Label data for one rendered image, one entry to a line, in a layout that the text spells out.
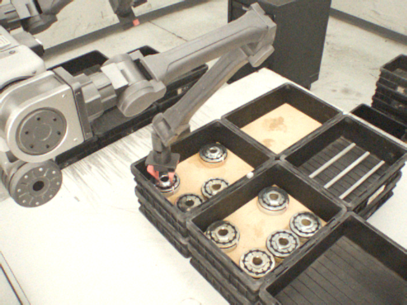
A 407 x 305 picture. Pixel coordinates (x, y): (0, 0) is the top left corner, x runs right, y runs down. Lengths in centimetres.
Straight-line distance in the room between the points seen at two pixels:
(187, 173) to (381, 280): 73
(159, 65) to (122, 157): 98
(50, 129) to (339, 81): 318
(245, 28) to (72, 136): 45
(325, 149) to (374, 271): 54
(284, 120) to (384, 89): 120
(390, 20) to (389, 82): 191
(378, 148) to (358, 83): 214
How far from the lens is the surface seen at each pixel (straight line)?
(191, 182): 145
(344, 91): 360
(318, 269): 127
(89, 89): 75
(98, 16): 438
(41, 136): 73
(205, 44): 89
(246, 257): 122
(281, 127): 170
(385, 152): 163
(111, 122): 252
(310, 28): 304
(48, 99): 70
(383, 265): 133
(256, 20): 98
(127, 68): 81
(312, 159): 158
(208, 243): 116
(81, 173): 175
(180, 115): 117
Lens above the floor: 187
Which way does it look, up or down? 41 degrees down
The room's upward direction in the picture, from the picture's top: 1 degrees counter-clockwise
